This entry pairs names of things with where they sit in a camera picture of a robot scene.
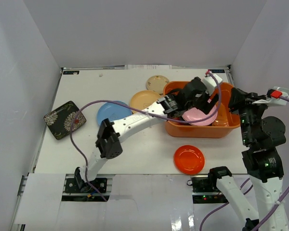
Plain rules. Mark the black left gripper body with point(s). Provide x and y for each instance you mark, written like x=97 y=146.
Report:
x=206 y=101

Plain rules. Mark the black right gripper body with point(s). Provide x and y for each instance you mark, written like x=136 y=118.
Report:
x=249 y=113

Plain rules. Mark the pink round plate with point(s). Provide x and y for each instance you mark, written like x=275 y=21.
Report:
x=195 y=114

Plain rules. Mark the beige patterned small plate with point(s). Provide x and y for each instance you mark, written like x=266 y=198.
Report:
x=157 y=83

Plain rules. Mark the peach round plate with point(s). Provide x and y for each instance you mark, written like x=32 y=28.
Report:
x=143 y=99

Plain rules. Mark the orange small round plate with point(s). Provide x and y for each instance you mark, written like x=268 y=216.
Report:
x=189 y=160

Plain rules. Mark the light blue round plate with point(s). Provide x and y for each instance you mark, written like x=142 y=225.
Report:
x=113 y=112

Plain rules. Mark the black floral square plate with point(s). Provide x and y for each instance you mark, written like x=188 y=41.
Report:
x=60 y=120

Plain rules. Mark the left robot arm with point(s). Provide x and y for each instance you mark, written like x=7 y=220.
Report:
x=112 y=133

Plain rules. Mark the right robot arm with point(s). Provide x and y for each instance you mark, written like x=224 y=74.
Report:
x=261 y=136

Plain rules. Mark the orange plastic bin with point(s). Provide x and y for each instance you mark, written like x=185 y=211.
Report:
x=218 y=126

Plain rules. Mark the black logo sticker right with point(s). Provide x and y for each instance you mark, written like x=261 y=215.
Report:
x=217 y=70

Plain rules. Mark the black logo sticker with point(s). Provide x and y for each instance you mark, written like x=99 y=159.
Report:
x=74 y=72
x=217 y=70

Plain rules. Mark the white paper sheet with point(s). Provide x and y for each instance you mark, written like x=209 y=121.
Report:
x=147 y=66

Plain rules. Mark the black logo sticker left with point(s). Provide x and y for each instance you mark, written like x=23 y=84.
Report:
x=74 y=72

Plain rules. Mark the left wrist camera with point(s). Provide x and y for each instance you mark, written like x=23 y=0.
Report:
x=211 y=81

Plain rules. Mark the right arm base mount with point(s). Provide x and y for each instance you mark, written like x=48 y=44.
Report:
x=203 y=193

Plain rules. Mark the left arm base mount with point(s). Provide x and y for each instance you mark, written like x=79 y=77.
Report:
x=72 y=192

